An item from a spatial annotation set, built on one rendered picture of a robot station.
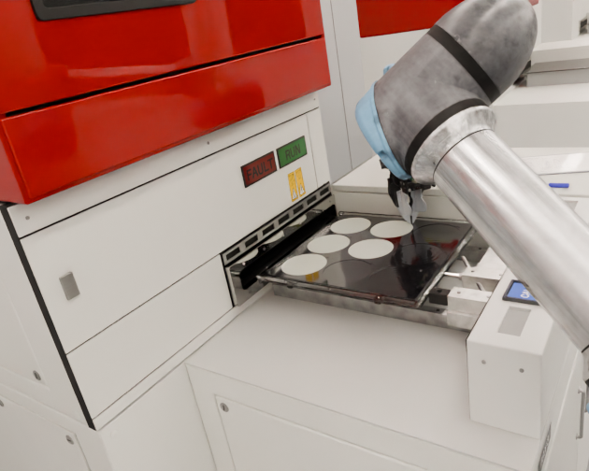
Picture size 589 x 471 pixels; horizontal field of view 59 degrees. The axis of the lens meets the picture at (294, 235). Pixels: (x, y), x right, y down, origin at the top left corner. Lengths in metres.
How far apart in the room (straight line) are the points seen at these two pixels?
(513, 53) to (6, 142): 0.62
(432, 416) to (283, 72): 0.74
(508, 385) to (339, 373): 0.29
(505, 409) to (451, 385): 0.12
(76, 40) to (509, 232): 0.61
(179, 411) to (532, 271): 0.75
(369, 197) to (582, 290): 0.89
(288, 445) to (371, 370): 0.20
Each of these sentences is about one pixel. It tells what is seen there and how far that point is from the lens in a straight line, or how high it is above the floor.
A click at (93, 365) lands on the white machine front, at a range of 0.93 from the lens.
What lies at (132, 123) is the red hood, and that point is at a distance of 0.86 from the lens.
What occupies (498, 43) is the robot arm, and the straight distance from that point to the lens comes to 0.64.
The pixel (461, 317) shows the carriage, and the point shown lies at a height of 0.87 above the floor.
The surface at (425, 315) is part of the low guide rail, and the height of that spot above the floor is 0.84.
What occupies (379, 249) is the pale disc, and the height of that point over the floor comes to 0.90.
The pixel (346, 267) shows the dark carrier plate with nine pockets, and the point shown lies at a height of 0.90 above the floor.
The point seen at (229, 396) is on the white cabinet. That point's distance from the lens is 1.03.
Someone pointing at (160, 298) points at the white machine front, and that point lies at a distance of 0.99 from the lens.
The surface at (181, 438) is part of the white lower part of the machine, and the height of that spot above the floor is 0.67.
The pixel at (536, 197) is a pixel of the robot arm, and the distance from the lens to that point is 0.57.
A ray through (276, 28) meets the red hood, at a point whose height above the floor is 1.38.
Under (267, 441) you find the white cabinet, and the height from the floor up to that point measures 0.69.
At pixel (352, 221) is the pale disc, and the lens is 1.32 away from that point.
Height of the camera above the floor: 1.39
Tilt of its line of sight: 22 degrees down
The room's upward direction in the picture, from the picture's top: 10 degrees counter-clockwise
